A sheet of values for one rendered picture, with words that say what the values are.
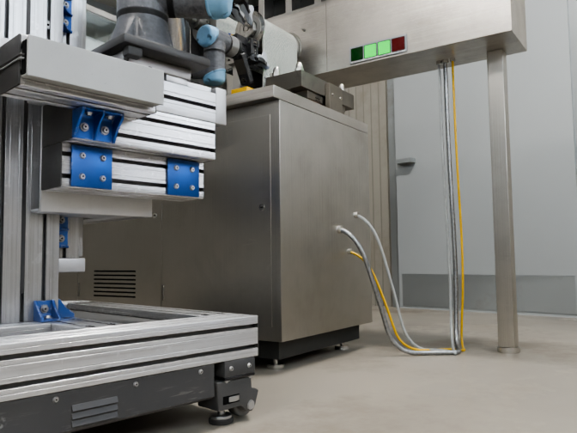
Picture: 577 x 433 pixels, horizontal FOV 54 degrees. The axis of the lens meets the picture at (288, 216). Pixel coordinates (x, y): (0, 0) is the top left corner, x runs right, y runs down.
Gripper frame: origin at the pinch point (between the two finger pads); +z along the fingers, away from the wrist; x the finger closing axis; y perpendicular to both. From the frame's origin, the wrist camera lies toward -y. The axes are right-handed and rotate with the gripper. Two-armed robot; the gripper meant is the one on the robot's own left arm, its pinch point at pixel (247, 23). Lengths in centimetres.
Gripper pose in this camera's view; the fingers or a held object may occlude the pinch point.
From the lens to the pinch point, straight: 229.0
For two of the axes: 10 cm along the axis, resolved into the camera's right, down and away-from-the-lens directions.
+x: -8.2, 0.5, 5.6
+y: 3.6, -7.3, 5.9
